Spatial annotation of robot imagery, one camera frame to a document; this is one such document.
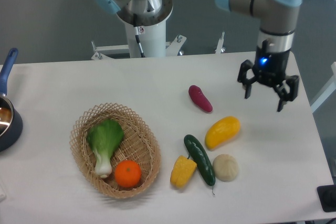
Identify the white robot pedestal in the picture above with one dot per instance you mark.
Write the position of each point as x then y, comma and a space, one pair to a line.
152, 39

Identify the green toy bok choy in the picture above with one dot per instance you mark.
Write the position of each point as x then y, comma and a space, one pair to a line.
104, 139

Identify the woven wicker basket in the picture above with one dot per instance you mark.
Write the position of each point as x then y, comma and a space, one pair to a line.
139, 144

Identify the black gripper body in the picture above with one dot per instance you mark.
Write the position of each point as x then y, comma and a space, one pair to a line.
270, 68

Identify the yellow toy mango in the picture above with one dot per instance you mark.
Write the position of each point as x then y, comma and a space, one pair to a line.
222, 131

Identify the black device at edge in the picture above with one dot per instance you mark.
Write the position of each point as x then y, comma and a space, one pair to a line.
327, 197

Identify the purple toy sweet potato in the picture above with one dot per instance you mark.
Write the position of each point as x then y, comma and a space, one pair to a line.
199, 99

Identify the green toy cucumber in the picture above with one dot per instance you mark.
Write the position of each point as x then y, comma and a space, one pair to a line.
198, 154

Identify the yellow toy bell pepper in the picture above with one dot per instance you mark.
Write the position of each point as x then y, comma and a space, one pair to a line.
182, 171

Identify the orange toy tangerine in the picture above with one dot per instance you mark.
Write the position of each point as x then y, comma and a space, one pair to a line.
127, 174

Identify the white table leg frame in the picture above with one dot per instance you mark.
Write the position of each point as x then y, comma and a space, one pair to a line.
324, 92

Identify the dark blue saucepan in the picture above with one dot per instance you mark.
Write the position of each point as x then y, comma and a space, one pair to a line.
11, 120

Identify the beige toy steamed bun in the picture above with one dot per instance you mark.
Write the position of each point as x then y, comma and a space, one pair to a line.
225, 167

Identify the white metal base frame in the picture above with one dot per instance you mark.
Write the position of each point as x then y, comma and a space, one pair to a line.
173, 48

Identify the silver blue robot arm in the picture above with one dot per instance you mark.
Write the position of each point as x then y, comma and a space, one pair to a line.
145, 25

